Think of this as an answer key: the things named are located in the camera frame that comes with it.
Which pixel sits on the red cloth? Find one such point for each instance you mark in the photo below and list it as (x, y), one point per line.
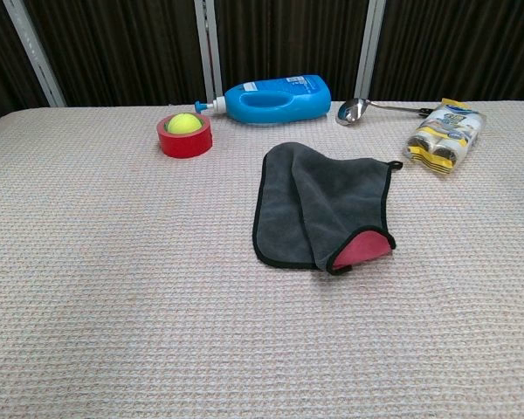
(340, 196)

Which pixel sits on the red tape roll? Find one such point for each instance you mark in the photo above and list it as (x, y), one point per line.
(183, 146)

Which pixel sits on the blue detergent bottle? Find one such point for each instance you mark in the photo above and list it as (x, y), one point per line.
(297, 100)

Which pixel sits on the yellow-green tennis ball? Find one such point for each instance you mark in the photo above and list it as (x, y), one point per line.
(183, 123)

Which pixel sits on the black pen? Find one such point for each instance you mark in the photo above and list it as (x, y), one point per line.
(349, 111)

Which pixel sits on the beige woven tablecloth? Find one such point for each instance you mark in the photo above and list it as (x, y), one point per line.
(113, 262)

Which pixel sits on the dark pleated partition panel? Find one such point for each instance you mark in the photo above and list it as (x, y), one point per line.
(288, 35)
(463, 43)
(0, 52)
(122, 48)

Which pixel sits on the packaged roll refills, yellow label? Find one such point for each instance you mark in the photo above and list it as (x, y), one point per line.
(445, 131)

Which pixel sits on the grey metal partition post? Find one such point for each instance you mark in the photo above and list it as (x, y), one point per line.
(35, 61)
(371, 43)
(207, 43)

